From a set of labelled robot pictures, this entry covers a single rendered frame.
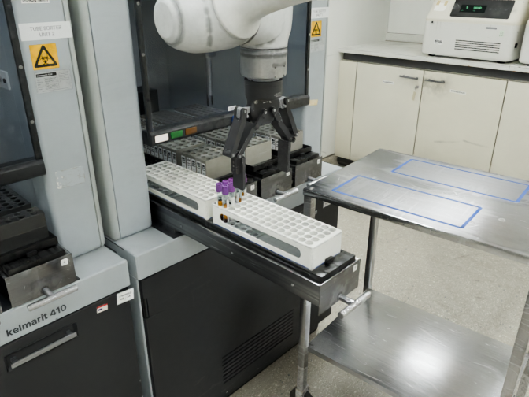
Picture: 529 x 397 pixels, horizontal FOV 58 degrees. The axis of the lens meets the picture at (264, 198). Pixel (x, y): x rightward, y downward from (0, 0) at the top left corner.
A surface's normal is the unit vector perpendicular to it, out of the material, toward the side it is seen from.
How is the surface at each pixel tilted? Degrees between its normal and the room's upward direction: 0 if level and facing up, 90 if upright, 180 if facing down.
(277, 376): 0
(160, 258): 90
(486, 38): 90
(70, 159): 90
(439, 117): 90
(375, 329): 0
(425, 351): 0
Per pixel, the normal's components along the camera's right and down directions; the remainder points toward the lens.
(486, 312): 0.00, -0.91
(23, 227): 0.72, 0.29
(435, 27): -0.72, 0.29
